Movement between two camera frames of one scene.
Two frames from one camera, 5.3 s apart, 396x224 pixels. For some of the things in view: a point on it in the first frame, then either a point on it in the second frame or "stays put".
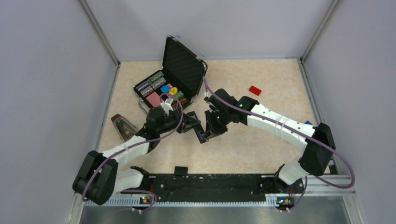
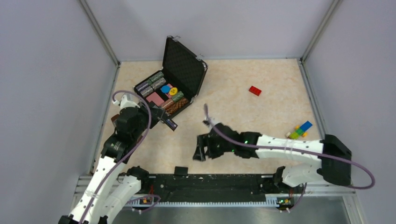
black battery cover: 180,171 stays put
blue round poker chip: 165,88 stays put
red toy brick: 255,90 stays put
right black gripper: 212,130 → 203,141
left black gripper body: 174,119 → 145,114
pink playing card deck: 154,98 stays put
